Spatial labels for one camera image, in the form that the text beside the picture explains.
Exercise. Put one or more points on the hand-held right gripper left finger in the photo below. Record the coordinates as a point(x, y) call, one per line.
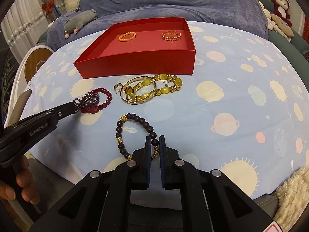
point(147, 160)

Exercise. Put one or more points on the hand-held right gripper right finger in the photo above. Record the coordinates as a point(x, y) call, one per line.
point(162, 162)

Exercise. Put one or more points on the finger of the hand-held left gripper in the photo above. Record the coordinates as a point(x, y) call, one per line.
point(68, 110)

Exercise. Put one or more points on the gold crescent earring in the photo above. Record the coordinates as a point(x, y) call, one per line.
point(117, 88)

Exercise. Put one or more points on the gold bangle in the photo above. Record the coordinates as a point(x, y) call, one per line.
point(134, 102)

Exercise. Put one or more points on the gold hoop earring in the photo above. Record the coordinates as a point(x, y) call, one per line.
point(129, 92)

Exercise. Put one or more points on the red cardboard box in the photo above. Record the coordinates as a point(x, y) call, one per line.
point(135, 60)

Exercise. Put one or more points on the person's left hand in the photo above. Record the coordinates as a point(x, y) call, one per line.
point(23, 171)

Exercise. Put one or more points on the white round wooden device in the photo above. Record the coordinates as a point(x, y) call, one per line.
point(36, 60)

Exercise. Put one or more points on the grey plush toy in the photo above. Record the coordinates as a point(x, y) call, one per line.
point(79, 20)

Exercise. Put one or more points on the light blue printed bedsheet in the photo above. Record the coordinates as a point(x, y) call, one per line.
point(217, 89)

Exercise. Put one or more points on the white sheer curtain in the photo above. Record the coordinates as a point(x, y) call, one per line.
point(21, 29)

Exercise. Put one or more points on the red bow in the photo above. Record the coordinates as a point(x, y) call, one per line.
point(48, 6)

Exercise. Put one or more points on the white fluffy blanket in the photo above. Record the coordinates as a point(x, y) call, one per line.
point(294, 198)

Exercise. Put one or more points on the blue velvet blanket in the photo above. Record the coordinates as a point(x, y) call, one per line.
point(169, 0)

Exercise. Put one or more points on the small white plush toy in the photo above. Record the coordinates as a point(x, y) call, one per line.
point(266, 14)

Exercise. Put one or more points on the beige cookie plush toy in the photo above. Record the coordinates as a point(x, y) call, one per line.
point(281, 24)

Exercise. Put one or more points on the red monkey plush toy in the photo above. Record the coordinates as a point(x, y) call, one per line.
point(281, 4)

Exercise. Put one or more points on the green sofa frame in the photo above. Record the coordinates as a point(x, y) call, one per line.
point(284, 46)

